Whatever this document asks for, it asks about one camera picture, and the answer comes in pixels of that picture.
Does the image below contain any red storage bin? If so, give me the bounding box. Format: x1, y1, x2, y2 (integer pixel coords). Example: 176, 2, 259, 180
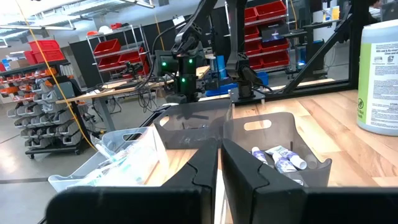
28, 39, 60, 53
32, 49, 65, 64

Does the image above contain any green and white toothbrush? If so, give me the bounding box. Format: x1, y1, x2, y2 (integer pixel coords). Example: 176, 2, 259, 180
77, 146, 158, 187

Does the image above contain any small toothpaste tube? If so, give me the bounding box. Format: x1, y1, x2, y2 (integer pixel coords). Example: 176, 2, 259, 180
272, 152, 305, 186
251, 146, 269, 166
265, 145, 308, 170

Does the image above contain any wire shelf rack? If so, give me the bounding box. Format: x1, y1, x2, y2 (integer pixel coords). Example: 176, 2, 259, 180
86, 24, 152, 85

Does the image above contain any storage shelf rack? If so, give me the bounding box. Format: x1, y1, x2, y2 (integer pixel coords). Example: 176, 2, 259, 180
0, 58, 93, 159

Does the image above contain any blue and white toothbrush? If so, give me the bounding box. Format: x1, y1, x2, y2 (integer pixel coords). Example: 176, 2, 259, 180
91, 136, 147, 166

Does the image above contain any person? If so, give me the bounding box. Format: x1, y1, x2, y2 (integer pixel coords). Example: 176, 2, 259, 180
368, 0, 384, 25

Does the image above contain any blue plastic crate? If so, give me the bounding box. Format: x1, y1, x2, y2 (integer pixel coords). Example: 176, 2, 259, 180
204, 55, 270, 98

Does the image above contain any red bin shelving unit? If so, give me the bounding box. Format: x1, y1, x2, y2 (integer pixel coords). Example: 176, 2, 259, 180
243, 0, 292, 72

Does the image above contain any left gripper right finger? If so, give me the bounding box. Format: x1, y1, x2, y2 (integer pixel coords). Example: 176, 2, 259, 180
221, 138, 398, 224

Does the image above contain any black aluminium rig frame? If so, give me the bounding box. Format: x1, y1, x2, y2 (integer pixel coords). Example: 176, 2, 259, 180
133, 0, 371, 141

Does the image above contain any smoky grey plastic bin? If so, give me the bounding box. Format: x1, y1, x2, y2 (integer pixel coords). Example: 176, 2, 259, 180
153, 99, 234, 150
222, 111, 333, 188

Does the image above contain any yellow hanging cable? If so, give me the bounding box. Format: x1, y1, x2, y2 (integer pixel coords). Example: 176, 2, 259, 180
14, 0, 99, 152

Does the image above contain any clear plastic bin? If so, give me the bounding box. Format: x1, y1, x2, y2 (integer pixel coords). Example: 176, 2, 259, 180
48, 126, 170, 193

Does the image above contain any wooden work table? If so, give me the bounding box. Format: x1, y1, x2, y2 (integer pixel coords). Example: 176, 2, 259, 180
55, 64, 212, 133

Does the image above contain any small black display screen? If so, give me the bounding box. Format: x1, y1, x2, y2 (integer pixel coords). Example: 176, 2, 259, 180
260, 21, 290, 42

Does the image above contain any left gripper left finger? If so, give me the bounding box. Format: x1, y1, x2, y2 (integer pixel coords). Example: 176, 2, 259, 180
46, 138, 218, 224

